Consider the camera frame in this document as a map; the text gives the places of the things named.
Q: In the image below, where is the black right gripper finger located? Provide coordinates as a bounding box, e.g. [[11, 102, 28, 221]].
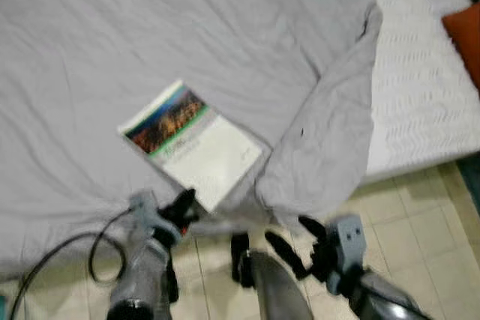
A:
[[265, 230, 310, 282], [298, 215, 328, 244]]

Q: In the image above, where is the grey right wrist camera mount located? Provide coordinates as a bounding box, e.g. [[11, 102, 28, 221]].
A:
[[327, 214, 367, 296]]

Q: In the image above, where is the orange pillow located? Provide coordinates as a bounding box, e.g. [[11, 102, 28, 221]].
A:
[[441, 3, 480, 92]]

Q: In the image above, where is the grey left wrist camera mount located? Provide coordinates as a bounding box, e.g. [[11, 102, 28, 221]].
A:
[[129, 190, 175, 250]]

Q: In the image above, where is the white book with landscape photo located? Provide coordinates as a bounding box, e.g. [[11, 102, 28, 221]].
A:
[[118, 80, 266, 213]]

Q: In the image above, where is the dark teal floor rug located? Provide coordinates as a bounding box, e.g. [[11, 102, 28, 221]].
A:
[[452, 153, 480, 214]]

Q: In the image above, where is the white patterned mattress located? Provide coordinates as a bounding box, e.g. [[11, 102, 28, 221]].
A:
[[358, 0, 480, 186]]

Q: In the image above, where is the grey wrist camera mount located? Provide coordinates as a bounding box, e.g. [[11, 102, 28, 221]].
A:
[[327, 214, 367, 296], [129, 190, 175, 250]]

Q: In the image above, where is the grey robot right leg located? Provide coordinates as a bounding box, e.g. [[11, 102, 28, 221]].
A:
[[231, 232, 314, 320]]

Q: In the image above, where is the grey duvet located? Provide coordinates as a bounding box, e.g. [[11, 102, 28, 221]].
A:
[[0, 0, 385, 280]]

